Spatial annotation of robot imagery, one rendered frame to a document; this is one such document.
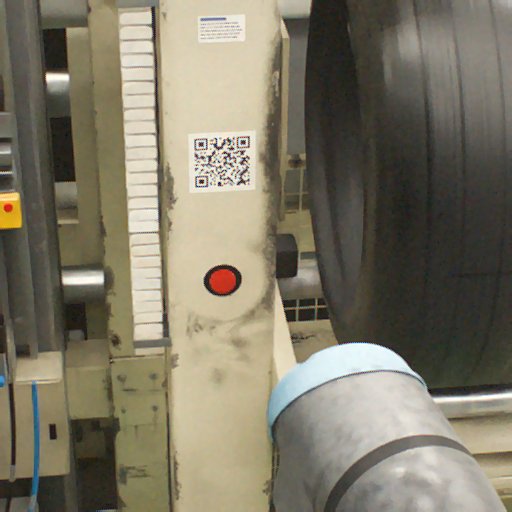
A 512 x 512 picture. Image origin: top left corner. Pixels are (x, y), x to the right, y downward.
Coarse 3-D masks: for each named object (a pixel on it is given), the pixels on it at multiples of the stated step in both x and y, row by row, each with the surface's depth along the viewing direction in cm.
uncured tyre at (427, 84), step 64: (320, 0) 166; (384, 0) 139; (448, 0) 136; (320, 64) 177; (384, 64) 137; (448, 64) 134; (320, 128) 181; (384, 128) 136; (448, 128) 133; (320, 192) 181; (384, 192) 137; (448, 192) 134; (320, 256) 177; (384, 256) 140; (448, 256) 136; (384, 320) 145; (448, 320) 141; (448, 384) 155
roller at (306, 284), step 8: (304, 272) 186; (312, 272) 186; (280, 280) 185; (288, 280) 185; (296, 280) 185; (304, 280) 185; (312, 280) 186; (280, 288) 185; (288, 288) 185; (296, 288) 185; (304, 288) 186; (312, 288) 186; (320, 288) 186; (280, 296) 186; (288, 296) 186; (296, 296) 186; (304, 296) 186; (312, 296) 187; (320, 296) 187
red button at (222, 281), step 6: (222, 270) 158; (228, 270) 158; (216, 276) 158; (222, 276) 158; (228, 276) 158; (234, 276) 159; (216, 282) 158; (222, 282) 158; (228, 282) 158; (234, 282) 159; (216, 288) 159; (222, 288) 159; (228, 288) 159
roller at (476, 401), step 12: (504, 384) 165; (432, 396) 163; (444, 396) 164; (456, 396) 164; (468, 396) 164; (480, 396) 164; (492, 396) 164; (504, 396) 164; (444, 408) 164; (456, 408) 164; (468, 408) 164; (480, 408) 164; (492, 408) 164; (504, 408) 165
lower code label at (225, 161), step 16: (192, 144) 149; (208, 144) 149; (224, 144) 149; (240, 144) 149; (192, 160) 150; (208, 160) 150; (224, 160) 150; (240, 160) 150; (192, 176) 151; (208, 176) 151; (224, 176) 151; (240, 176) 152; (192, 192) 152
